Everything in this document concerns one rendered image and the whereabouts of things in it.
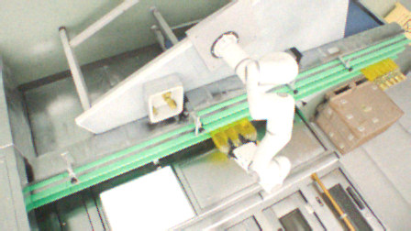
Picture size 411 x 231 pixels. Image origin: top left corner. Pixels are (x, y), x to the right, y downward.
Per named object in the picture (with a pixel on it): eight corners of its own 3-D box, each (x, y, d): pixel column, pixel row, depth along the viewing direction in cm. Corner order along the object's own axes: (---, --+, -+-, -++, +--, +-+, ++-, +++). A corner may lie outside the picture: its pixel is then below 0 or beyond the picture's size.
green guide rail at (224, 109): (196, 113, 159) (203, 125, 155) (196, 112, 158) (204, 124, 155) (403, 35, 215) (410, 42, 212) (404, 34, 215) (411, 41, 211)
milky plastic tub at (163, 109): (145, 111, 159) (151, 124, 155) (141, 83, 141) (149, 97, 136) (175, 100, 165) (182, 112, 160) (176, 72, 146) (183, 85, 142)
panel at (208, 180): (97, 194, 157) (119, 256, 141) (95, 192, 155) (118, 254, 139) (241, 135, 186) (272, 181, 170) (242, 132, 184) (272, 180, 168)
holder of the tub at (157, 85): (146, 115, 164) (151, 126, 160) (142, 82, 141) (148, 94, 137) (175, 104, 169) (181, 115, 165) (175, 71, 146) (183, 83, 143)
